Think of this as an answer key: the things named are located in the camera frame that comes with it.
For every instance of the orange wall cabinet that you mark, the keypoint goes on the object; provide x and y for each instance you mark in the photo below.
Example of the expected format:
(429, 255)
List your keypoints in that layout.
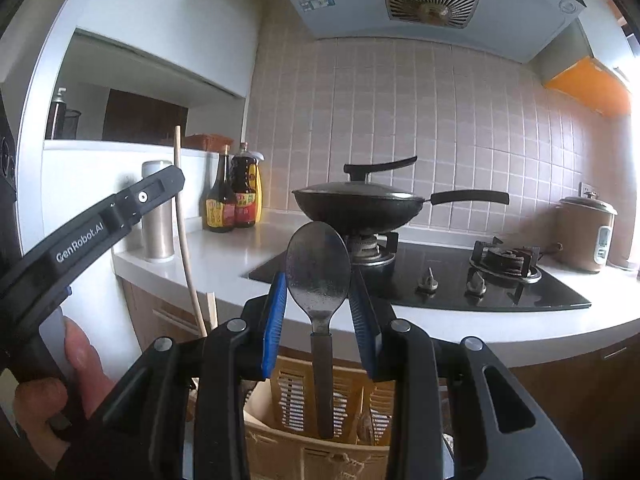
(594, 86)

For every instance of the beige rice cooker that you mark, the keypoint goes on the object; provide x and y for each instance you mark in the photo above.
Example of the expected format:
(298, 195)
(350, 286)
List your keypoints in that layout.
(584, 227)

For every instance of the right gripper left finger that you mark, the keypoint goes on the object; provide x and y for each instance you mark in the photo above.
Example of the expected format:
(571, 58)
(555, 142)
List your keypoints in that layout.
(138, 431)

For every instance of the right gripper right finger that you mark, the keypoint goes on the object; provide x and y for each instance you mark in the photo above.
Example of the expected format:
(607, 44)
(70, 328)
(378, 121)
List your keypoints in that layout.
(499, 430)

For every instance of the black handled metal spoon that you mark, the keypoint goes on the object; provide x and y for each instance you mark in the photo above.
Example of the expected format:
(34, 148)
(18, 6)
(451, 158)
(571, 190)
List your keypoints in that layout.
(317, 268)

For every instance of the yellow plastic utensil basket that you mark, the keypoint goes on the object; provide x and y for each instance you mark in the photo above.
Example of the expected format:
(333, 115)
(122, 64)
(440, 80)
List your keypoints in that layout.
(281, 430)

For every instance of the brown box on ledge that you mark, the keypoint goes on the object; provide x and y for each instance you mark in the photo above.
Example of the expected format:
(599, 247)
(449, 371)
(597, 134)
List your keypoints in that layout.
(212, 143)

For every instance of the steel thermos bottle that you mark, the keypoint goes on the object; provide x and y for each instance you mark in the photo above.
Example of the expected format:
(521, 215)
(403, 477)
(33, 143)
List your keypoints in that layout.
(158, 238)

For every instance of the person's left hand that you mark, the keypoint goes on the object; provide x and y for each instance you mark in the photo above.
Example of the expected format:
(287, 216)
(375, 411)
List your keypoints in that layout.
(37, 401)

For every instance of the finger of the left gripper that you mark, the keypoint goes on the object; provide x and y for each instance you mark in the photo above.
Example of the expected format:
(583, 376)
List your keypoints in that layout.
(40, 281)

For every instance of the range hood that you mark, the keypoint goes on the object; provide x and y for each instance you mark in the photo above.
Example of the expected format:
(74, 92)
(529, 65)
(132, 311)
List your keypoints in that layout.
(514, 29)

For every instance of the black gas stove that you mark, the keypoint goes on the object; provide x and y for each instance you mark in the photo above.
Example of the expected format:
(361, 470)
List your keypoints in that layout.
(488, 277)

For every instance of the black wok with lid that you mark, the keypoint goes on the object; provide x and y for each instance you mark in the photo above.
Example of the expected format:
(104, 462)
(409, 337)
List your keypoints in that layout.
(359, 207)

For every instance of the dark soy sauce bottle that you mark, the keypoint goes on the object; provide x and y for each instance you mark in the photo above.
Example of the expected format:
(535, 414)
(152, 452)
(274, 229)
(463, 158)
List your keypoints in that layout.
(221, 201)

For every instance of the vinegar bottle yellow label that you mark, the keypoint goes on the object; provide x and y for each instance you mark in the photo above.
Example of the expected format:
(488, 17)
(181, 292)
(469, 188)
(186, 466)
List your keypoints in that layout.
(246, 184)

